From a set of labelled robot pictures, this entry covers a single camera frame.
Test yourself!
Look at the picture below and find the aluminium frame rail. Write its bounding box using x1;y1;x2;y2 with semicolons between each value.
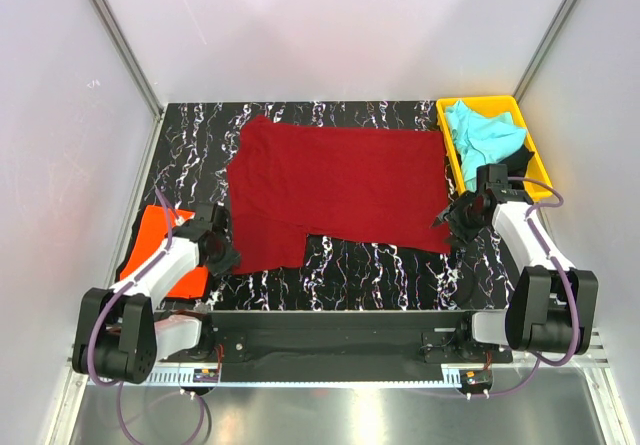
64;327;611;366

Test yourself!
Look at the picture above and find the right orange connector box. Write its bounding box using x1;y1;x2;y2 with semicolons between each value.
461;369;493;393

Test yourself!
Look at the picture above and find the turquoise t shirt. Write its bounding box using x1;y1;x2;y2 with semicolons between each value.
445;100;527;191

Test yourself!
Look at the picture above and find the dark red polo shirt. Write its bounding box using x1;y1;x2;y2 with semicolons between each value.
227;116;451;274

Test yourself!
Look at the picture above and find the right corner aluminium post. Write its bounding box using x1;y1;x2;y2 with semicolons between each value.
513;0;580;103

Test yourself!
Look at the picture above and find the folded orange t shirt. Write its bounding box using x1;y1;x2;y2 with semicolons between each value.
117;204;211;300

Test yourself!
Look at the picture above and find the orange connector box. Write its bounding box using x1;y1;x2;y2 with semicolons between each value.
192;365;221;384
461;369;493;393

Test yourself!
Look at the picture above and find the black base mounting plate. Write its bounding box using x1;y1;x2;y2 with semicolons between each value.
157;309;514;384

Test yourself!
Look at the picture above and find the left orange connector box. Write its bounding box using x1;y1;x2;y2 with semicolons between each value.
192;365;221;384

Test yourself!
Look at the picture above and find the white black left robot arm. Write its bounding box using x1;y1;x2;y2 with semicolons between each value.
71;203;240;386

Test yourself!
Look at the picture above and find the corner aluminium post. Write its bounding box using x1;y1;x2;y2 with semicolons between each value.
513;0;580;103
72;0;166;119

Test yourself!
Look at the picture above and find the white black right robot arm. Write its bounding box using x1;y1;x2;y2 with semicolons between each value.
432;186;598;367

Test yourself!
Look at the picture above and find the left corner aluminium post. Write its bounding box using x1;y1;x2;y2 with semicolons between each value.
72;0;166;119

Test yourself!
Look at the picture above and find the yellow plastic bin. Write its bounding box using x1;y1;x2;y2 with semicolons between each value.
436;95;551;201

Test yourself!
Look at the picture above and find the black t shirt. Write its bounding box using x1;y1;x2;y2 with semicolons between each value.
501;145;535;177

